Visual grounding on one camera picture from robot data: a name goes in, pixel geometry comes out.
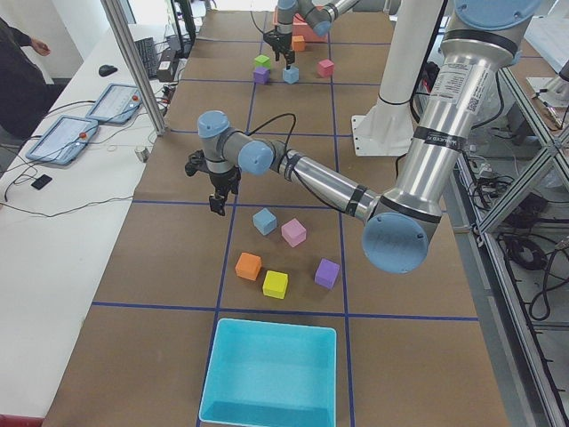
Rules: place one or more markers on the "orange foam block near tray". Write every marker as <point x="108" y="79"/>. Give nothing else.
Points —
<point x="298" y="43"/>

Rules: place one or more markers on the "black phone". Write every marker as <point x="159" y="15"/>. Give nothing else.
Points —
<point x="40" y="182"/>

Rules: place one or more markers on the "green foam block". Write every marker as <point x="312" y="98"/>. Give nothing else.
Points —
<point x="262" y="61"/>

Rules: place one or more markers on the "purple block near green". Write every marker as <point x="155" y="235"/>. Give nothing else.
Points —
<point x="261" y="75"/>

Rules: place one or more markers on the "light blue block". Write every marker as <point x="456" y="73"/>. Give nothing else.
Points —
<point x="264" y="221"/>
<point x="291" y="75"/>

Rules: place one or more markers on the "yellow foam block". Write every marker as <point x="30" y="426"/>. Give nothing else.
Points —
<point x="275" y="284"/>

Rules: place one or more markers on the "person in grey clothes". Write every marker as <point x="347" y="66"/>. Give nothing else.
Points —
<point x="25" y="95"/>

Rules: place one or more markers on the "lower teach pendant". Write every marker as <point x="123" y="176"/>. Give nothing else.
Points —
<point x="64" y="141"/>

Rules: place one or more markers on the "light pink foam block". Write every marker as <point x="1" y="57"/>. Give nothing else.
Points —
<point x="293" y="232"/>

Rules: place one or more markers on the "magenta foam block by arm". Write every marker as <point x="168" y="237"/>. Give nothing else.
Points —
<point x="325" y="68"/>

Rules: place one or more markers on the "teal plastic bin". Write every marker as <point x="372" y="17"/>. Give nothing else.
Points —
<point x="270" y="374"/>

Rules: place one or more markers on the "black computer mouse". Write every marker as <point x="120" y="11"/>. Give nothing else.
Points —
<point x="106" y="70"/>

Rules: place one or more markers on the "aluminium frame post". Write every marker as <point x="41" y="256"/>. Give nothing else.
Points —
<point x="123" y="36"/>

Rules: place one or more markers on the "orange foam block far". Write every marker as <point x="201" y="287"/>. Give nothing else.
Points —
<point x="248" y="266"/>

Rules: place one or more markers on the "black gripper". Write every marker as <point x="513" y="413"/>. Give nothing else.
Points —
<point x="279" y="41"/>
<point x="224" y="179"/>

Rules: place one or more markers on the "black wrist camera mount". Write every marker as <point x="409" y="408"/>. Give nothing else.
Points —
<point x="196" y="163"/>

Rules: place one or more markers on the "black keyboard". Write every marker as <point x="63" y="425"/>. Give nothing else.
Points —
<point x="147" y="51"/>

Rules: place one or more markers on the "pink plastic tray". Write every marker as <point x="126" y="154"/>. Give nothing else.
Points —
<point x="298" y="29"/>

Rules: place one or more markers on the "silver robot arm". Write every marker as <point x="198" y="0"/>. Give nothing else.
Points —
<point x="482" y="37"/>
<point x="335" y="7"/>

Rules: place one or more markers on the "dark purple block far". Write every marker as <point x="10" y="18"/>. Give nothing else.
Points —
<point x="327" y="273"/>

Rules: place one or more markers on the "white pedestal column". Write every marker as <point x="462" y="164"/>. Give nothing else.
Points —
<point x="387" y="128"/>

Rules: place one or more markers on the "upper teach pendant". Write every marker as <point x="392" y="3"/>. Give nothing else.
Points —
<point x="116" y="105"/>

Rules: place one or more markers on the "teach pendant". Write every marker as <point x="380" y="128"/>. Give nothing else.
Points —
<point x="64" y="141"/>
<point x="116" y="105"/>

